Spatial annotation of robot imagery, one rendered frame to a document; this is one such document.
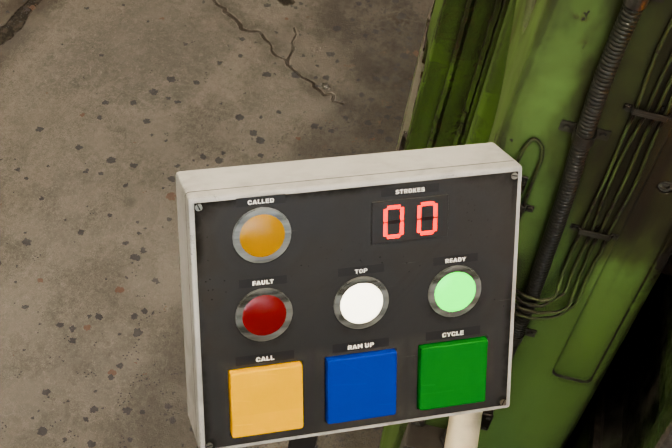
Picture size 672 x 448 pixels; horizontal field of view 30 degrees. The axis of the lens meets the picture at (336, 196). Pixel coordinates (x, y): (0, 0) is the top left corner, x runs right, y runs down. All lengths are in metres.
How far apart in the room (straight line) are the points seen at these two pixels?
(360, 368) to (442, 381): 0.09
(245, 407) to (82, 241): 1.42
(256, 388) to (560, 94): 0.47
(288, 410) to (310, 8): 2.01
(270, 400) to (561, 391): 0.69
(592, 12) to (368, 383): 0.45
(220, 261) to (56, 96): 1.76
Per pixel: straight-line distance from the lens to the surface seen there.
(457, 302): 1.30
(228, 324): 1.24
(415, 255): 1.27
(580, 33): 1.37
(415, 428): 2.00
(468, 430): 1.74
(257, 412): 1.29
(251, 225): 1.20
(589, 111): 1.41
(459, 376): 1.34
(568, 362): 1.82
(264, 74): 3.01
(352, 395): 1.31
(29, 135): 2.86
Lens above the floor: 2.11
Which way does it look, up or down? 49 degrees down
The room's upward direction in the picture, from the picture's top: 11 degrees clockwise
